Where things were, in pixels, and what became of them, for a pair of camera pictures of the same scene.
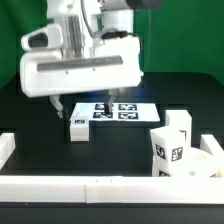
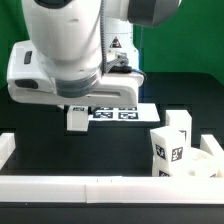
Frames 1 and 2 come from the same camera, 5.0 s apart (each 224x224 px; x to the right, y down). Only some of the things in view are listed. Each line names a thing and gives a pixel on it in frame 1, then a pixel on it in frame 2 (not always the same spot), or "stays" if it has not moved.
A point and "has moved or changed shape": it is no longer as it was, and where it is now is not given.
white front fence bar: [113, 189] stays
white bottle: [79, 126] has moved or changed shape
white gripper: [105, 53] to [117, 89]
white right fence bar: [209, 144] stays
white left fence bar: [7, 145] stays
